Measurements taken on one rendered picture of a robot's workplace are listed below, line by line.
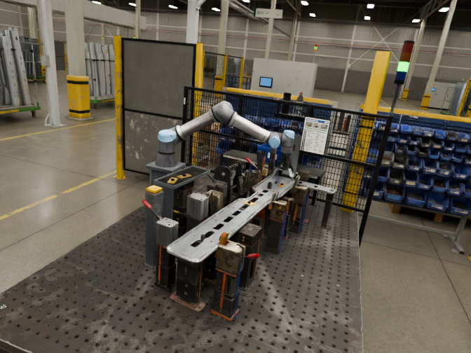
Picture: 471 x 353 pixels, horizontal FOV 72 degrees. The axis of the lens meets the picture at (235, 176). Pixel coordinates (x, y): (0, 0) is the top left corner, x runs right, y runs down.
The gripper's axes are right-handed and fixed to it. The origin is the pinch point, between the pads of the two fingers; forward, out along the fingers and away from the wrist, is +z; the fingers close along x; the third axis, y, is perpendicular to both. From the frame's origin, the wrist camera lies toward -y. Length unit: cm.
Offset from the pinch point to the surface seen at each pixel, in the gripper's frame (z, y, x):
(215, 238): 5, 96, 0
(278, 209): 5.3, 43.1, 13.2
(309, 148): -14, -55, 2
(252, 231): 2, 83, 14
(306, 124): -33, -54, -3
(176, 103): -19, -135, -198
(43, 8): -144, -268, -652
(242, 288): 34, 87, 14
